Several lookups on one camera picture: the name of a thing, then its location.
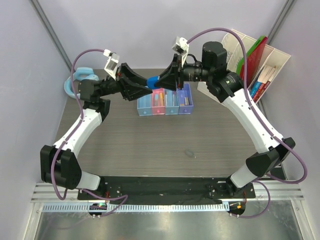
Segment light blue drawer box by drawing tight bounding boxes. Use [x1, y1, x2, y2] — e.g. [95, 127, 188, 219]
[137, 94, 152, 117]

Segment magenta capped white pen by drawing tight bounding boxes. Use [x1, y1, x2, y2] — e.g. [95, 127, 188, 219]
[170, 91, 176, 107]

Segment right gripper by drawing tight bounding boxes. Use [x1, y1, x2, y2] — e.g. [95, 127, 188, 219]
[154, 54, 213, 92]

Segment white file organizer rack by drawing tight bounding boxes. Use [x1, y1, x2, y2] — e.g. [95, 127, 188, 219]
[197, 28, 292, 108]

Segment light blue headphones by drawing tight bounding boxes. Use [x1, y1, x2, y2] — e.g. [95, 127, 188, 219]
[63, 67, 100, 99]

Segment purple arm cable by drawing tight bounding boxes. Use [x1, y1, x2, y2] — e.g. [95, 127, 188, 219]
[51, 48, 129, 221]
[187, 27, 308, 219]

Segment books in rack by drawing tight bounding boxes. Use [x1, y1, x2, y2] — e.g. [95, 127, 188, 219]
[249, 65, 277, 103]

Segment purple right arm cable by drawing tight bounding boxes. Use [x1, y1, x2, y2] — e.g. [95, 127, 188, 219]
[187, 27, 308, 219]

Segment red perforated board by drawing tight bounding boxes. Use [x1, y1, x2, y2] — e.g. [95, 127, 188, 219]
[243, 37, 268, 86]

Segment teal blue drawer box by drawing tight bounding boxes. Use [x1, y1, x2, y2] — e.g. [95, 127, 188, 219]
[164, 89, 179, 115]

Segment purple drawer box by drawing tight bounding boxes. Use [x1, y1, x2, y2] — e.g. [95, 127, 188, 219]
[176, 83, 194, 115]

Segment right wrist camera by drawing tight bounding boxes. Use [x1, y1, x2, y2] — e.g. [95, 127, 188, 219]
[172, 36, 190, 66]

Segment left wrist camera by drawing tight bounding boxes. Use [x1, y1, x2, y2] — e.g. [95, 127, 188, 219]
[103, 49, 120, 80]

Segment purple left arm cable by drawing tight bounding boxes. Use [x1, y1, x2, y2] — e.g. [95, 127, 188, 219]
[51, 48, 129, 221]

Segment brown capped white pen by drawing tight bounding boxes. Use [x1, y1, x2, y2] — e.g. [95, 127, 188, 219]
[165, 91, 169, 108]

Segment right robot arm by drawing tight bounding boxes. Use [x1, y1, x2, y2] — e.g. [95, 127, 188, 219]
[117, 41, 296, 198]

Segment blue capped white marker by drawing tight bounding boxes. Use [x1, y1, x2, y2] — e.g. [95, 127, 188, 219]
[153, 93, 159, 107]

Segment blue pencil sharpener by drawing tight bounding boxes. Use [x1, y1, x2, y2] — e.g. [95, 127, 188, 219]
[146, 76, 160, 90]

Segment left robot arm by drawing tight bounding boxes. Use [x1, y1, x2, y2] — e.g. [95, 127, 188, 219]
[40, 74, 158, 200]

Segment grey eraser sleeve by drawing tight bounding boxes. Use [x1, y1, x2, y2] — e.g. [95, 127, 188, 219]
[184, 149, 194, 157]

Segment pink drawer box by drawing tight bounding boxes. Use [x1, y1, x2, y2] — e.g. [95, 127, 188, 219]
[151, 88, 165, 115]

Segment beige worn eraser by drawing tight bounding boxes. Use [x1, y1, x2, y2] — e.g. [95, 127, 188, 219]
[184, 97, 190, 106]

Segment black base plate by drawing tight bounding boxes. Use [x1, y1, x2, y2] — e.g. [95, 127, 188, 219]
[92, 176, 256, 202]

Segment slotted cable duct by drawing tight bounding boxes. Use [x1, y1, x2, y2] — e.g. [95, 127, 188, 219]
[42, 202, 230, 213]

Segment green board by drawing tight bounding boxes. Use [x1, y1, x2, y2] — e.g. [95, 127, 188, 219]
[236, 35, 266, 75]

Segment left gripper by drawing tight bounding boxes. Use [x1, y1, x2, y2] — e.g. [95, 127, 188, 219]
[99, 63, 153, 101]

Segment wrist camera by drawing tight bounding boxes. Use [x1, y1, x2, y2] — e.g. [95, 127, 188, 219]
[172, 36, 190, 66]
[103, 49, 120, 80]

